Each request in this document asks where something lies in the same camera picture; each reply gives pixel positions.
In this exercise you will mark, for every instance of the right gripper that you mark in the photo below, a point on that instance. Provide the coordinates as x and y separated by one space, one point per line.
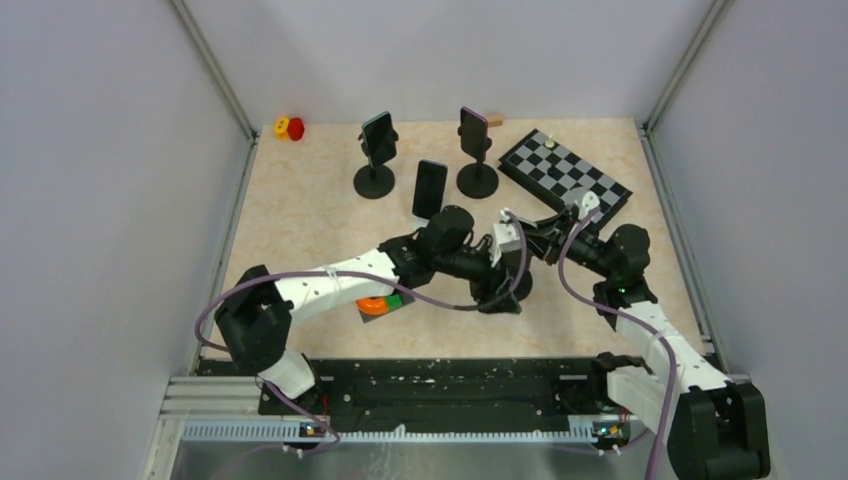
552 232

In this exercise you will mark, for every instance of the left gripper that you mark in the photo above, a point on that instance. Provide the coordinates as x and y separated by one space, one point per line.
497 296

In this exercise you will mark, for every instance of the black phone stand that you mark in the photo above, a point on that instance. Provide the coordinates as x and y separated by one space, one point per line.
373 182
524 287
477 180

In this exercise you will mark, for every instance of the black phone with purple edge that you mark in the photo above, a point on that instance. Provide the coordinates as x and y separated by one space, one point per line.
473 133

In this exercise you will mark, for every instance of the teal edged black phone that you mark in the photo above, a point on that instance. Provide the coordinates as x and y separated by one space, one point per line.
379 139

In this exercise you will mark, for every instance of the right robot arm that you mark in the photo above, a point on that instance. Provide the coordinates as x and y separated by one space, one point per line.
706 424

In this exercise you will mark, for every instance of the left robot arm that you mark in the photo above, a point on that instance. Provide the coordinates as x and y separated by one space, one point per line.
255 316

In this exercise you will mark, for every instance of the black grey chessboard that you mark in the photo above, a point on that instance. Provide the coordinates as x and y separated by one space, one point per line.
527 161

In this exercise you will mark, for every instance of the green building brick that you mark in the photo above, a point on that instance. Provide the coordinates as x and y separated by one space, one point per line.
393 302

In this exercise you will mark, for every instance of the grey building baseplate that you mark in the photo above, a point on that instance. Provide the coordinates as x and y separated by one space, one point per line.
407 301

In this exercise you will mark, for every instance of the small wooden block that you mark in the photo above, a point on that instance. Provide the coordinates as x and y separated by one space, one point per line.
495 120

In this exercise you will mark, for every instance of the red toy block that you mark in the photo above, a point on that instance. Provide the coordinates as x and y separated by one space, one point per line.
296 129

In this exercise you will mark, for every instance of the yellow toy block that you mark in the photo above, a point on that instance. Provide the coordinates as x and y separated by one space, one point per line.
280 128

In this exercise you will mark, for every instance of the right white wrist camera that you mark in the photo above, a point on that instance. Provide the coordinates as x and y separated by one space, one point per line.
586 203

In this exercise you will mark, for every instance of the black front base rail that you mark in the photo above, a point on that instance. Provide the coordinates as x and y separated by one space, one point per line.
452 395

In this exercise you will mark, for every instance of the orange plastic ring toy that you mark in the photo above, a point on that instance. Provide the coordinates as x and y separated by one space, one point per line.
373 306

